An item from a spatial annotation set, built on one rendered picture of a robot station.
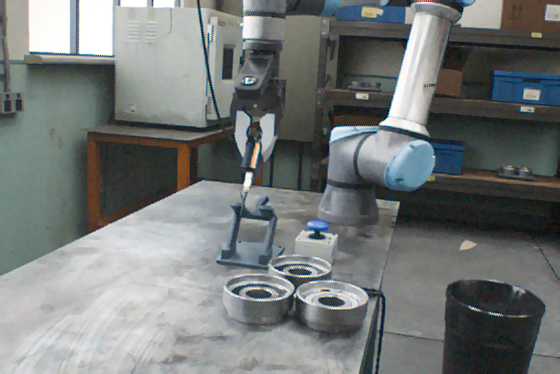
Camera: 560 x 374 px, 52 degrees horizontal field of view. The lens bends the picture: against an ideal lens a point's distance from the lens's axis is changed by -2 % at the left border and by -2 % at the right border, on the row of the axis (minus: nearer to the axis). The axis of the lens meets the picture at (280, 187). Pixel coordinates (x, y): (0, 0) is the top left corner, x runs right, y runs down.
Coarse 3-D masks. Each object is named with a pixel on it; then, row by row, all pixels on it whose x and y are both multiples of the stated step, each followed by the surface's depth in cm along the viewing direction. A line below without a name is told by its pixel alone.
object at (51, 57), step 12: (72, 0) 301; (120, 0) 343; (72, 12) 302; (72, 24) 303; (72, 36) 304; (72, 48) 306; (24, 60) 261; (36, 60) 260; (48, 60) 263; (60, 60) 272; (72, 60) 281; (84, 60) 291; (96, 60) 302; (108, 60) 313
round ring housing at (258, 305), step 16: (224, 288) 84; (256, 288) 88; (288, 288) 88; (224, 304) 85; (240, 304) 82; (256, 304) 81; (272, 304) 81; (288, 304) 83; (240, 320) 83; (256, 320) 82; (272, 320) 83
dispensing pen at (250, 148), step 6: (258, 132) 107; (258, 138) 107; (252, 144) 104; (246, 150) 104; (252, 150) 104; (246, 156) 104; (252, 156) 103; (246, 162) 103; (246, 168) 103; (246, 174) 104; (252, 174) 104; (246, 180) 103; (246, 186) 103; (246, 192) 103
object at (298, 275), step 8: (280, 256) 100; (288, 256) 101; (296, 256) 101; (304, 256) 101; (312, 256) 101; (272, 264) 98; (280, 264) 99; (312, 264) 100; (320, 264) 100; (328, 264) 97; (272, 272) 94; (280, 272) 92; (288, 272) 96; (296, 272) 98; (304, 272) 98; (312, 272) 96; (328, 272) 93; (288, 280) 92; (296, 280) 91; (304, 280) 91; (312, 280) 92; (320, 280) 92; (328, 280) 94; (296, 288) 92
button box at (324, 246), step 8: (304, 232) 114; (312, 232) 114; (296, 240) 108; (304, 240) 108; (312, 240) 109; (320, 240) 109; (328, 240) 109; (336, 240) 112; (296, 248) 109; (304, 248) 108; (312, 248) 108; (320, 248) 108; (328, 248) 107; (320, 256) 108; (328, 256) 107
